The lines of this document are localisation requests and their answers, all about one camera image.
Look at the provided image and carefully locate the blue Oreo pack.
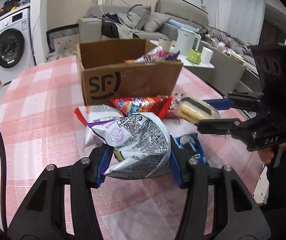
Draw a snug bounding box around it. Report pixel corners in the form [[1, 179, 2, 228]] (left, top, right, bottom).
[[174, 133, 209, 166]]

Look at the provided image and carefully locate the clear wafer biscuit pack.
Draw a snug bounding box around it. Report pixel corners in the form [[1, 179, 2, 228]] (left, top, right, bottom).
[[173, 93, 220, 125]]

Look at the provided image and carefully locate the white purple printed snack bag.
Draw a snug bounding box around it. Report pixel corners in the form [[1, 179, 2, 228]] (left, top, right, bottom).
[[91, 112, 171, 180]]

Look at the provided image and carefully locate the white red rice snack bag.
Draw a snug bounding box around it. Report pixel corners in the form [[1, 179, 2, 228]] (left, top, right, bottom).
[[74, 105, 124, 149]]

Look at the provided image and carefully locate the red triangular chip bag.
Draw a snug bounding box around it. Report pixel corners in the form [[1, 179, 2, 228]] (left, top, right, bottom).
[[108, 96, 173, 120]]

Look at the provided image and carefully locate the purple candy bag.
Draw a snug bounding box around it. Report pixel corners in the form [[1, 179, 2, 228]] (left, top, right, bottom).
[[134, 46, 180, 63]]

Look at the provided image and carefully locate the red barcode snack pack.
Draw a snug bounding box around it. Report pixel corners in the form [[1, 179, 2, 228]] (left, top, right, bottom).
[[164, 99, 178, 119]]

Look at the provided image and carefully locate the person's right hand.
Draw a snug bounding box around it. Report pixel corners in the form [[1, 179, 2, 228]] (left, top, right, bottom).
[[258, 142, 286, 165]]

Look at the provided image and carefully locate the white cylinder cup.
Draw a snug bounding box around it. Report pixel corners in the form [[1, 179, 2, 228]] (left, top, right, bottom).
[[201, 47, 213, 65]]

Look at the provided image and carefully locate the grey blanket pile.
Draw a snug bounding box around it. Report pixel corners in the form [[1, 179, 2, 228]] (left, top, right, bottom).
[[198, 26, 256, 66]]

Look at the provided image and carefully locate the green ceramic mug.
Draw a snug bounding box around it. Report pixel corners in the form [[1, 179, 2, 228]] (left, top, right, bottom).
[[187, 49, 201, 64]]

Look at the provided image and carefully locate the white marble coffee table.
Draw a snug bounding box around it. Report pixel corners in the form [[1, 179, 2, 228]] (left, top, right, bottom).
[[150, 39, 215, 68]]

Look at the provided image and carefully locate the pink plaid tablecloth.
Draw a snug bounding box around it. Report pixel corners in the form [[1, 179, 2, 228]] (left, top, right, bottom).
[[0, 56, 263, 239]]

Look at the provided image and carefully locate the white electric kettle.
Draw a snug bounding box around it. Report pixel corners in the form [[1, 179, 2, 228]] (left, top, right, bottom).
[[175, 28, 201, 56]]

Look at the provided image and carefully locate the SF cardboard box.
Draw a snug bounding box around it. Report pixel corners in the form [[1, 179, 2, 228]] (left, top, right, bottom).
[[76, 39, 183, 105]]

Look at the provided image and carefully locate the beige tumbler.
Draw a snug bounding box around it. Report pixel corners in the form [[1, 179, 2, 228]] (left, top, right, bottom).
[[159, 37, 172, 51]]

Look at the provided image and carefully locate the grey pillow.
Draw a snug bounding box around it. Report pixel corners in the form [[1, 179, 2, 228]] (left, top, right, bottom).
[[128, 4, 151, 30], [143, 12, 171, 33]]

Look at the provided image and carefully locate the black white patterned pet bed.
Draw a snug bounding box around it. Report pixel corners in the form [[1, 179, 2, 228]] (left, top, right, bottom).
[[46, 24, 79, 52]]

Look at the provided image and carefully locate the grey jacket on sofa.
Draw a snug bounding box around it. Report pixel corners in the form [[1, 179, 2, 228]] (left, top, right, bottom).
[[101, 12, 141, 40]]

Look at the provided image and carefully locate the grey sofa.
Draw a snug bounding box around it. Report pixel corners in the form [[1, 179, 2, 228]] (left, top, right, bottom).
[[78, 0, 208, 42]]

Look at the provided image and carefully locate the white washing machine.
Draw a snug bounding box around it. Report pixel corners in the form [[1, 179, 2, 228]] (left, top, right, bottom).
[[0, 5, 36, 85]]

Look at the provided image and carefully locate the black pressure cooker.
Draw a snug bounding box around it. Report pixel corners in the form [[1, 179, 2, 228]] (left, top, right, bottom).
[[3, 0, 20, 10]]

